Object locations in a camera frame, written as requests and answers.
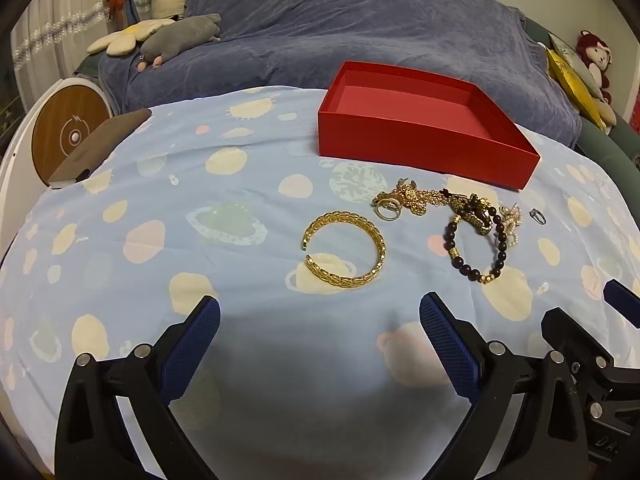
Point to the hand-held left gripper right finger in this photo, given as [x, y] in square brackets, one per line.
[450, 345]

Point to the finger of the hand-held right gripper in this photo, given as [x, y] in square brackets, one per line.
[570, 330]
[625, 300]

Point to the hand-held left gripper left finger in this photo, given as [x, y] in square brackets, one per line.
[197, 340]

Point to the pearl brooch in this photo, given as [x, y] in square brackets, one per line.
[511, 222]

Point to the gold link bangle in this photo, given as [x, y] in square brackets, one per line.
[340, 216]

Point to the red cardboard box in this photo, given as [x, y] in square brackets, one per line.
[425, 160]

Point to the blue planet-print sheet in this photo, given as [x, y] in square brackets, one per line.
[200, 260]

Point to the brown flat case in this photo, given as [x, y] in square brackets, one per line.
[95, 145]

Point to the gold pillow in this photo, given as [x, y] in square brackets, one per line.
[575, 85]

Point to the red monkey plush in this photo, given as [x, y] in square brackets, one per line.
[592, 55]

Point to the silver pillow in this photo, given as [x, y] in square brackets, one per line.
[575, 55]

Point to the white table with wooden disc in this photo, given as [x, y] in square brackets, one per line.
[60, 125]

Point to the grey plush toy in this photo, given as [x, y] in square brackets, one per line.
[175, 35]

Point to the cream flower cushion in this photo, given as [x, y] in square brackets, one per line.
[120, 40]

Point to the white sheer curtain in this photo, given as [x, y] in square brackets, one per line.
[60, 35]

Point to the purple-blue blanket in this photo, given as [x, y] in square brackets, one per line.
[350, 20]

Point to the green upholstered bed frame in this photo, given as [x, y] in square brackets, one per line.
[610, 145]

